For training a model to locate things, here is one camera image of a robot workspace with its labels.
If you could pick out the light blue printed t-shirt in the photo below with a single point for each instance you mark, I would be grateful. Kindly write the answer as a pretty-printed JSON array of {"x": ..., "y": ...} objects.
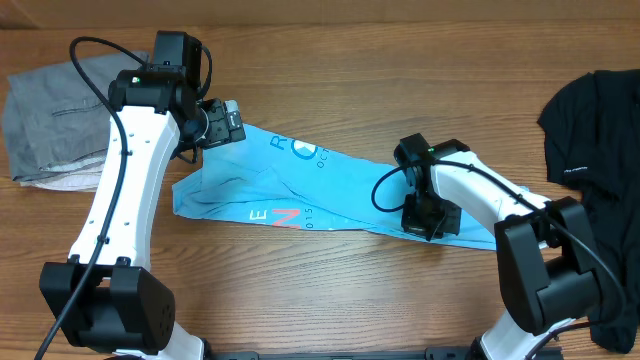
[{"x": 273, "y": 180}]

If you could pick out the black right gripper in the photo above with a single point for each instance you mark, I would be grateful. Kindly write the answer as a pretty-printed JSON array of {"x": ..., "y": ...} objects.
[{"x": 413, "y": 225}]

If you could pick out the folded beige garment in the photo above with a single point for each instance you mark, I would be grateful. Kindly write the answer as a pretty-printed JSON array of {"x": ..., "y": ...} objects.
[{"x": 82, "y": 175}]

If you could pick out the folded grey trousers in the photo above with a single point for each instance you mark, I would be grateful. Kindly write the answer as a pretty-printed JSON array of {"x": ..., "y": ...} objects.
[{"x": 53, "y": 123}]

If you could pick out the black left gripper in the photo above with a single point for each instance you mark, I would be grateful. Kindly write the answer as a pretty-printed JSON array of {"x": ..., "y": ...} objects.
[{"x": 220, "y": 129}]

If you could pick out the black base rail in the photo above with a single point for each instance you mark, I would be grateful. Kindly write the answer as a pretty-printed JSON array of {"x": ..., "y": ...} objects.
[{"x": 345, "y": 355}]

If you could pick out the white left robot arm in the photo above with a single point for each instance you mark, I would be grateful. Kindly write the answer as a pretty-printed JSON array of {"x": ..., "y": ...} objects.
[{"x": 104, "y": 296}]

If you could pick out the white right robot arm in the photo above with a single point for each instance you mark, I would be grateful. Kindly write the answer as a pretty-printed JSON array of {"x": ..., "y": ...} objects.
[{"x": 550, "y": 274}]

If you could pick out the black garment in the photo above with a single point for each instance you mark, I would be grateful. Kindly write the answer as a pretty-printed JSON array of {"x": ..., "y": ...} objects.
[{"x": 591, "y": 145}]

